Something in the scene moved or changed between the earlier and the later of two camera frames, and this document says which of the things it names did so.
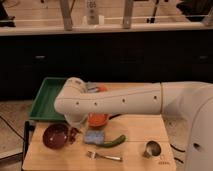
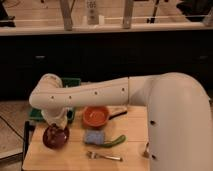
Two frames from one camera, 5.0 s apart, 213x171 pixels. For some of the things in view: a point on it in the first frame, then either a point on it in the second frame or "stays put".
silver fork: [93, 155] stays put
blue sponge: [94, 136] stays put
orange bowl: [97, 119] stays put
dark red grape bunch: [72, 134] -> [52, 132]
